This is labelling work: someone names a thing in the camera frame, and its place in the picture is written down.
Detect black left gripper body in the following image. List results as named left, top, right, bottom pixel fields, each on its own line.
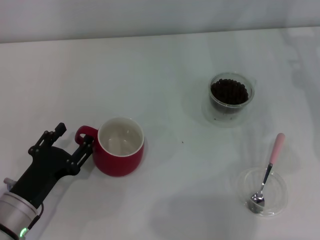
left=11, top=146, right=76, bottom=208

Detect red ceramic mug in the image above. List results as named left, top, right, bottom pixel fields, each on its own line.
left=75, top=116, right=145, bottom=178

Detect pink handled metal spoon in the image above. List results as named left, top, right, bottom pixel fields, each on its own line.
left=246, top=132, right=286, bottom=215

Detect clear glass cup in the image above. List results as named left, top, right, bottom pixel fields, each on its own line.
left=201, top=71, right=256, bottom=128

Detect coffee beans in glass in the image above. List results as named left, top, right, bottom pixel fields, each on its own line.
left=209, top=78, right=250, bottom=115

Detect clear glass dish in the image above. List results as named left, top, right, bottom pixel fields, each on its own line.
left=236, top=166, right=290, bottom=218

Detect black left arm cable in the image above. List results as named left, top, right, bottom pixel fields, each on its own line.
left=26, top=201, right=45, bottom=231

